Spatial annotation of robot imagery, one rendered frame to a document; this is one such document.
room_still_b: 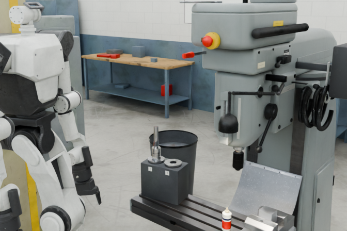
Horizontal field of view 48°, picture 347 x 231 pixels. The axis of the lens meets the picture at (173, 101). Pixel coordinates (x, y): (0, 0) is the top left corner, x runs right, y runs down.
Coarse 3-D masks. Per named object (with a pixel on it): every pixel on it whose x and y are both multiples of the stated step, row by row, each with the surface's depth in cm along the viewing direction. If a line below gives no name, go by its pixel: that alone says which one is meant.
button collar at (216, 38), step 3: (210, 33) 138; (213, 33) 137; (210, 36) 138; (213, 36) 137; (216, 36) 136; (213, 39) 137; (216, 39) 136; (219, 39) 137; (213, 42) 137; (216, 42) 137; (219, 42) 138; (213, 45) 138; (216, 45) 137; (210, 48) 139; (213, 48) 138
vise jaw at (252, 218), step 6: (252, 216) 165; (258, 216) 165; (246, 222) 163; (252, 222) 162; (258, 222) 161; (264, 222) 160; (270, 222) 160; (252, 228) 161; (258, 228) 159; (264, 228) 158; (270, 228) 157; (276, 228) 159
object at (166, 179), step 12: (144, 168) 200; (156, 168) 196; (168, 168) 194; (180, 168) 194; (144, 180) 202; (156, 180) 198; (168, 180) 194; (180, 180) 194; (144, 192) 204; (156, 192) 200; (168, 192) 196; (180, 192) 196
